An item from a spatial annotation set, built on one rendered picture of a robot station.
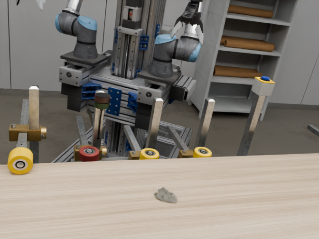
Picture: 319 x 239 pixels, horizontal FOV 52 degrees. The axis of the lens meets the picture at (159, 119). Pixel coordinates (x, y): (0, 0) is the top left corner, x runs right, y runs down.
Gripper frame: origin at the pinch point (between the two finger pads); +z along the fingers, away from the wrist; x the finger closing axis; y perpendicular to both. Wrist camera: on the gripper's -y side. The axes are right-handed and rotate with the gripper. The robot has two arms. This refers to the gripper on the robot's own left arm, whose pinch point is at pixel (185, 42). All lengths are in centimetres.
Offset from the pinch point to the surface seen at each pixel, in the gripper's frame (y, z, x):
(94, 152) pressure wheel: -48, 41, 20
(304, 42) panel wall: 336, 33, -106
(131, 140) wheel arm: -16, 49, 15
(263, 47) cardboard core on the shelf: 256, 37, -50
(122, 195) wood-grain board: -68, 42, 1
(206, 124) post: -13.1, 32.1, -19.0
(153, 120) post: -27.5, 30.6, 3.0
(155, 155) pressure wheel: -38, 41, -3
